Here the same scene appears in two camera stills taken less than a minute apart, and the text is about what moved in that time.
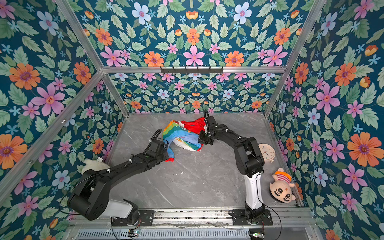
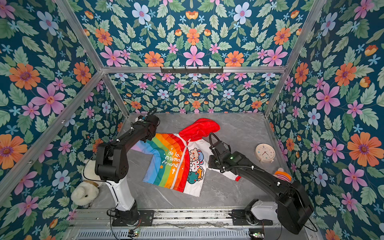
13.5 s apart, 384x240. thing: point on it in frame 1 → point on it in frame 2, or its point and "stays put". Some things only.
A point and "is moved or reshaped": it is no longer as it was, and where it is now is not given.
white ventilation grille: (196, 234) stays put
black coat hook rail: (192, 71) stays put
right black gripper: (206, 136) → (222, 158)
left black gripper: (164, 151) → (145, 140)
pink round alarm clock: (268, 152) stays put
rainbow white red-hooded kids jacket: (184, 134) is moved or reshaped
